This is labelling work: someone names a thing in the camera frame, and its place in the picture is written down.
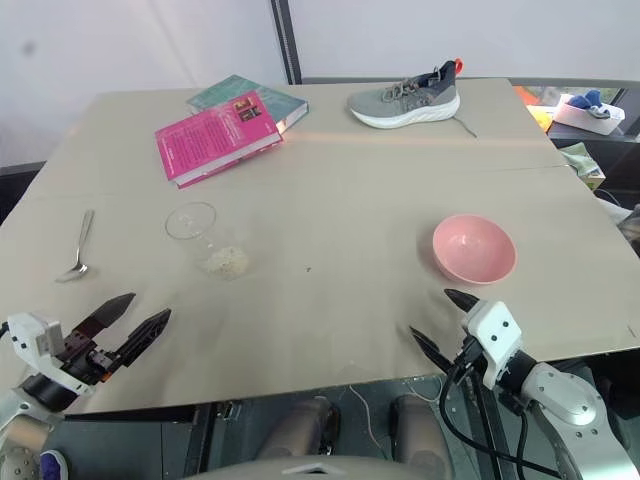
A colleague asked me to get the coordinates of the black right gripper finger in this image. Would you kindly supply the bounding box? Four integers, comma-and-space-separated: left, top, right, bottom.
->
443, 288, 484, 315
408, 325, 456, 375

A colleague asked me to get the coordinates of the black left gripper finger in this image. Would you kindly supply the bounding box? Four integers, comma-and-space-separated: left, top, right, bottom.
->
73, 292, 138, 342
117, 308, 173, 369

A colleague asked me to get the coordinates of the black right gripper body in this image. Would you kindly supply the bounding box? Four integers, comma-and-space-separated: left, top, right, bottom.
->
451, 331, 487, 382

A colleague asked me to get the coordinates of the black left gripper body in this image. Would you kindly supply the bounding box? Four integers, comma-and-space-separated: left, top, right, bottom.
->
53, 331, 123, 387

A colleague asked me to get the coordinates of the pink bowl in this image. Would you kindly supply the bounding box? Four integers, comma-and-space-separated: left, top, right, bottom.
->
431, 213, 518, 286

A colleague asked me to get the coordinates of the silver metal spoon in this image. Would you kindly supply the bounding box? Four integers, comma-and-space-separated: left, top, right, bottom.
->
54, 208, 96, 285

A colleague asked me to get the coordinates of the dark rounded robot leg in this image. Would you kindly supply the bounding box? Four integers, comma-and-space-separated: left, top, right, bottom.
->
256, 395, 342, 459
388, 394, 452, 480

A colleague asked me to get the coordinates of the purple and white object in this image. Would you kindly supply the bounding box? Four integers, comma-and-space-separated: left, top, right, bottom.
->
38, 449, 70, 480

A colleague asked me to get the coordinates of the clear glass cup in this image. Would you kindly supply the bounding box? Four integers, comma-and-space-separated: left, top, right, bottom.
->
164, 200, 251, 282

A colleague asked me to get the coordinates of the beige cardboard table cover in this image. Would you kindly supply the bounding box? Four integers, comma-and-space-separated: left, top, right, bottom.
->
0, 77, 640, 416

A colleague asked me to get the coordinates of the grey robot torso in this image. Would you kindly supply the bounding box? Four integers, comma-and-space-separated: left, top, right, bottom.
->
182, 453, 401, 480

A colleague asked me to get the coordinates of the green packet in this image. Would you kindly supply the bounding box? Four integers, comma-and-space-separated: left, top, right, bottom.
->
559, 141, 607, 191

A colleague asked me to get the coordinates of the pink hardcover book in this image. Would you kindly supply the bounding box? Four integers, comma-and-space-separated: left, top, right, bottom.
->
154, 90, 286, 190

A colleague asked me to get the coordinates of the orange object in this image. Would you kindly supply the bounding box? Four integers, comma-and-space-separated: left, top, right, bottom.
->
514, 84, 557, 132

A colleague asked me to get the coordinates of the black side table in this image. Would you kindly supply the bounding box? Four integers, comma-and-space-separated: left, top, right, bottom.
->
546, 121, 640, 214

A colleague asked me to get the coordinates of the grey sneaker with white sole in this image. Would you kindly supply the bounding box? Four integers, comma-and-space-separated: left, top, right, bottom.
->
346, 57, 479, 139

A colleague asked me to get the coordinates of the white plastic box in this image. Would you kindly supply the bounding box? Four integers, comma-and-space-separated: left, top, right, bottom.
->
551, 93, 627, 137

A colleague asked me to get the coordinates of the blue cloth item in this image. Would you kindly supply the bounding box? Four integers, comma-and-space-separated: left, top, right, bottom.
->
569, 89, 612, 120

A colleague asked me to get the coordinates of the teal hardcover book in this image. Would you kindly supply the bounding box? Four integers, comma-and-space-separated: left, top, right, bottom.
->
185, 74, 309, 134

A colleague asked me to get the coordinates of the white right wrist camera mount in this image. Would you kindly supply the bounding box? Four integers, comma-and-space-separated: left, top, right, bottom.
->
460, 300, 524, 391

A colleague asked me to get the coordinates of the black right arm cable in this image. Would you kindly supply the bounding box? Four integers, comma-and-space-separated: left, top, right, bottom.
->
438, 357, 569, 480

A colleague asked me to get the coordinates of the thin white string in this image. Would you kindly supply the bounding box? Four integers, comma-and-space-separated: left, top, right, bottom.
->
348, 382, 444, 454

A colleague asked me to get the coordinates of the dark vertical post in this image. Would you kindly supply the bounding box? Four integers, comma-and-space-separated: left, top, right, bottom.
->
270, 0, 304, 86

